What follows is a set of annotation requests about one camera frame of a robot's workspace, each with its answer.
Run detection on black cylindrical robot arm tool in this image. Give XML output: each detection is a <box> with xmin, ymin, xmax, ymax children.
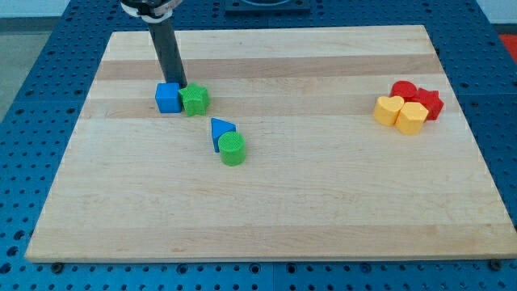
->
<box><xmin>148</xmin><ymin>19</ymin><xmax>187</xmax><ymax>89</ymax></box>

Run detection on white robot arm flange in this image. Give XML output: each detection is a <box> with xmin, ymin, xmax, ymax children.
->
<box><xmin>120</xmin><ymin>0</ymin><xmax>183</xmax><ymax>23</ymax></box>

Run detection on green star block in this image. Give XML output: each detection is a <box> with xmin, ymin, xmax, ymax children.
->
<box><xmin>179</xmin><ymin>82</ymin><xmax>210</xmax><ymax>116</ymax></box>

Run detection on red star block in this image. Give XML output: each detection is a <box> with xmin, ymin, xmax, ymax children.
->
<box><xmin>412</xmin><ymin>88</ymin><xmax>444</xmax><ymax>120</ymax></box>

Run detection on green cylinder block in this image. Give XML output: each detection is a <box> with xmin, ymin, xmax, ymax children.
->
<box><xmin>218</xmin><ymin>131</ymin><xmax>246</xmax><ymax>167</ymax></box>

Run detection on blue triangle block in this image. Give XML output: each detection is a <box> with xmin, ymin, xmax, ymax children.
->
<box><xmin>210</xmin><ymin>117</ymin><xmax>237</xmax><ymax>153</ymax></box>

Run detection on light wooden board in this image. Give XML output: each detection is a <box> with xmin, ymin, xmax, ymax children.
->
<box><xmin>25</xmin><ymin>25</ymin><xmax>516</xmax><ymax>263</ymax></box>

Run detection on blue cube block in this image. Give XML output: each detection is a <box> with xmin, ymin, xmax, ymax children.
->
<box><xmin>155</xmin><ymin>82</ymin><xmax>182</xmax><ymax>113</ymax></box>

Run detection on yellow heart block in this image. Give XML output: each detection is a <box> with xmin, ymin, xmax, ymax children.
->
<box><xmin>372</xmin><ymin>96</ymin><xmax>405</xmax><ymax>126</ymax></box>

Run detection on red cylinder block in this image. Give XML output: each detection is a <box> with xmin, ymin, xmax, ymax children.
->
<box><xmin>389</xmin><ymin>80</ymin><xmax>418</xmax><ymax>102</ymax></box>

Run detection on yellow hexagon block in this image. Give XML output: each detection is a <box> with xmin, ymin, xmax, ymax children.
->
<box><xmin>395</xmin><ymin>102</ymin><xmax>429</xmax><ymax>135</ymax></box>

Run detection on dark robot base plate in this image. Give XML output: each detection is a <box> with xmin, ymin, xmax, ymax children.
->
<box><xmin>224</xmin><ymin>0</ymin><xmax>311</xmax><ymax>15</ymax></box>

